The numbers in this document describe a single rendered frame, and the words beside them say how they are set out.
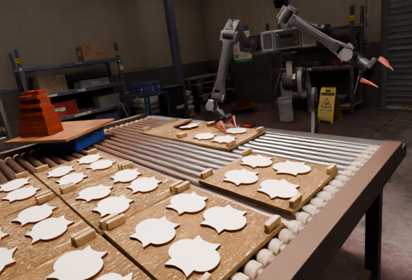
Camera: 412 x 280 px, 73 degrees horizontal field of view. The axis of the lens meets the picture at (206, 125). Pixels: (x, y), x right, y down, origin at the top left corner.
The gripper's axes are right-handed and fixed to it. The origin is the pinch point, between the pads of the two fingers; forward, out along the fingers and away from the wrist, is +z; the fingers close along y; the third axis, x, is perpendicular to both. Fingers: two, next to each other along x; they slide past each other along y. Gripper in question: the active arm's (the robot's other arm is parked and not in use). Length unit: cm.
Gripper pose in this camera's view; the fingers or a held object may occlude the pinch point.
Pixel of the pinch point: (230, 129)
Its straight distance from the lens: 173.9
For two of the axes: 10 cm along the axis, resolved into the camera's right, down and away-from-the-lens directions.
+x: -4.6, 5.0, 7.3
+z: 5.1, 8.2, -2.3
